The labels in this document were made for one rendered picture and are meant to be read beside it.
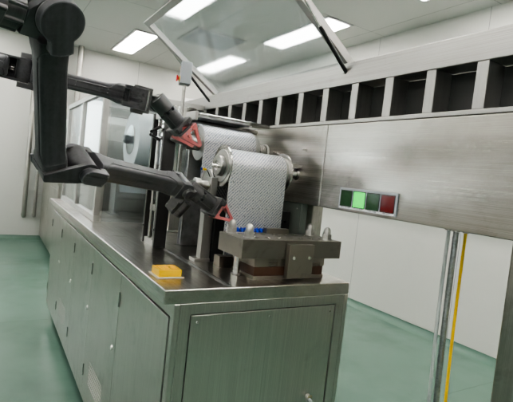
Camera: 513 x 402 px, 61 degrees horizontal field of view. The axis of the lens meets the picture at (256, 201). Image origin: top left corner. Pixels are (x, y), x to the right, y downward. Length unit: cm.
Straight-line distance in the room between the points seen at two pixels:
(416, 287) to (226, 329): 314
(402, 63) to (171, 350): 107
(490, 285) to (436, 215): 265
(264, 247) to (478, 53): 79
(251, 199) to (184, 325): 54
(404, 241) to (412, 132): 305
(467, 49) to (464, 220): 45
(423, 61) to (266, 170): 62
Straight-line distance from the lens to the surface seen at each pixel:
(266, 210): 160
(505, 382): 141
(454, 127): 128
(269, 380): 148
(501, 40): 129
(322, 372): 160
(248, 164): 155
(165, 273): 132
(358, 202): 146
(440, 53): 138
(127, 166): 120
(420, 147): 134
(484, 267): 392
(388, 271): 449
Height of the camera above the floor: 122
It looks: 3 degrees down
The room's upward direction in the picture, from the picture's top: 6 degrees clockwise
